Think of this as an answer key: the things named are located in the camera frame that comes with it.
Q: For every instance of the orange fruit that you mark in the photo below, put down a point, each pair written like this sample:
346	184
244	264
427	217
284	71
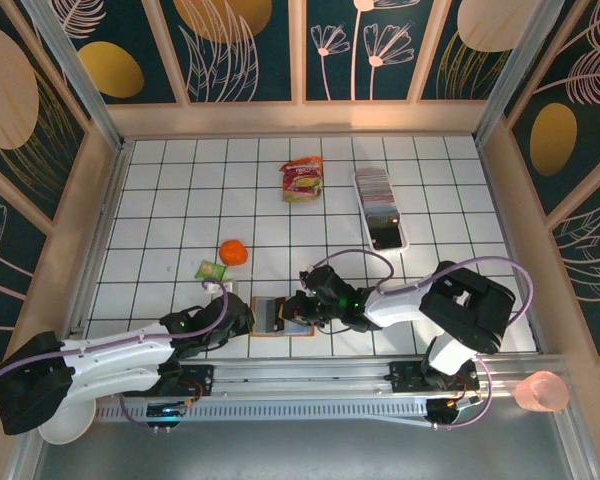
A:
232	252

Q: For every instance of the white bowl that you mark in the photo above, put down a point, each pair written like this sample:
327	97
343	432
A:
67	425

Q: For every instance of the stack of credit cards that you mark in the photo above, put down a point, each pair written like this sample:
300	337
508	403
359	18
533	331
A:
377	192

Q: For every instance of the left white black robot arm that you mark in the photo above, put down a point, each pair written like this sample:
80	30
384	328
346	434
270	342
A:
120	355

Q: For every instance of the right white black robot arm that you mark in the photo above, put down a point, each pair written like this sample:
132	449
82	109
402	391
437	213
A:
395	305

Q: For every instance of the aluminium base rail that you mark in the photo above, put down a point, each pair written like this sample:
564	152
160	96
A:
300	377

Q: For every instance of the aluminium frame post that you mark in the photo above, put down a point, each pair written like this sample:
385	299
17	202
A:
522	70
75	70

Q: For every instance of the green snack packet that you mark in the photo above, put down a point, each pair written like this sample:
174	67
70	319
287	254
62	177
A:
210	270

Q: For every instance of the orange card holder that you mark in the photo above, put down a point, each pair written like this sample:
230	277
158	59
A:
266	315

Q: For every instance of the black controller box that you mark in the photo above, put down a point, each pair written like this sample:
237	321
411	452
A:
166	412
442	412

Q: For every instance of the pink plastic cup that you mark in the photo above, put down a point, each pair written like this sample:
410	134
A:
542	392

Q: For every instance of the white card tray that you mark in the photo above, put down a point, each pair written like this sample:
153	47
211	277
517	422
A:
406	235

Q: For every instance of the red snack packet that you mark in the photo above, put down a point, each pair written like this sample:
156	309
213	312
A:
302	182

